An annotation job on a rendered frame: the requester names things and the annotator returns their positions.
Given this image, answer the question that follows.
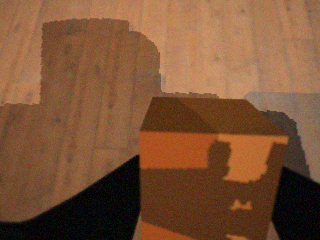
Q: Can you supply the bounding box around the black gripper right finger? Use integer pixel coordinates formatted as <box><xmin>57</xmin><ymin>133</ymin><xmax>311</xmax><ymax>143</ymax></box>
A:
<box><xmin>271</xmin><ymin>166</ymin><xmax>320</xmax><ymax>240</ymax></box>

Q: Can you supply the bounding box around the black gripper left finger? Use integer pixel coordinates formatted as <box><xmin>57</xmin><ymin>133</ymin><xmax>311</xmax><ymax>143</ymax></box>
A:
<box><xmin>0</xmin><ymin>155</ymin><xmax>141</xmax><ymax>240</ymax></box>

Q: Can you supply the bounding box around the orange block with dark blue square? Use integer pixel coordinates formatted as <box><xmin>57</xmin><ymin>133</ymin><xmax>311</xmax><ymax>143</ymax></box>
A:
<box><xmin>139</xmin><ymin>97</ymin><xmax>289</xmax><ymax>240</ymax></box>

